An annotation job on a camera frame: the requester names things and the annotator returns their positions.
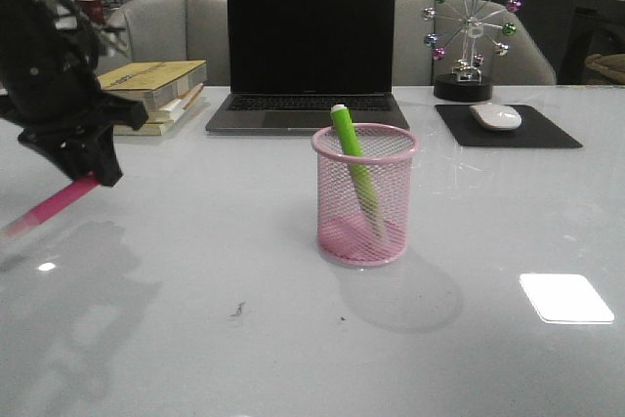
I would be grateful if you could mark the green marker pen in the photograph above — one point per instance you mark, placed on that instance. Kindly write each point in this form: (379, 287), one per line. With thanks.
(363, 186)

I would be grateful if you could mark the yellow top book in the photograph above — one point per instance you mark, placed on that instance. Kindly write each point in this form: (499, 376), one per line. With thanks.
(154, 83)

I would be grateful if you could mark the grey right armchair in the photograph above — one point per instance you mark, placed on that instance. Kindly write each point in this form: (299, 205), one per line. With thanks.
(524, 64)

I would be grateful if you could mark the bottom book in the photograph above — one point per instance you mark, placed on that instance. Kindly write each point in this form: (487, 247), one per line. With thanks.
(161, 129)

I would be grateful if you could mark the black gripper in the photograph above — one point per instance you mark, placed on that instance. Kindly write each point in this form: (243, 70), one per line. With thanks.
(49, 52)

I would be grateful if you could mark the grey armchair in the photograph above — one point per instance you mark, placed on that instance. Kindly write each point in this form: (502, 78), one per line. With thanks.
(524, 64)
(173, 30)

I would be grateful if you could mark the red trash bin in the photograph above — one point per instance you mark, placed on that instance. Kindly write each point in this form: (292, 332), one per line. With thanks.
(93, 9)

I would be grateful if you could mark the grey left armchair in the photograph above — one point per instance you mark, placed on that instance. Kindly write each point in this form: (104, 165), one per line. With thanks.
(173, 30)

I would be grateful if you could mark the black mouse pad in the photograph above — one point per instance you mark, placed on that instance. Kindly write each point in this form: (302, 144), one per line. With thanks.
(531, 130)

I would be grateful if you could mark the pink marker pen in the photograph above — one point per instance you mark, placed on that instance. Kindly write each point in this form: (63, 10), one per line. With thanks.
(47, 209)

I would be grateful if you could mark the pink mesh pen holder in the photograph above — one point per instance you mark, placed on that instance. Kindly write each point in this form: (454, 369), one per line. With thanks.
(344, 234)

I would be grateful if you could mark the white middle book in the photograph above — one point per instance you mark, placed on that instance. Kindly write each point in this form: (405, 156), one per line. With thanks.
(176, 108)

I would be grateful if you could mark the grey open laptop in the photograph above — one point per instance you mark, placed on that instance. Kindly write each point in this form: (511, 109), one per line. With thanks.
(290, 61)

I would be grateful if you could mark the white computer mouse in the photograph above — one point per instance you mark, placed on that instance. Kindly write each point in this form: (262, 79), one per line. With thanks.
(496, 117)

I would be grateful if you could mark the ferris wheel desk toy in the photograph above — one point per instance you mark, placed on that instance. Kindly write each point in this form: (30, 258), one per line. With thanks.
(466, 81)

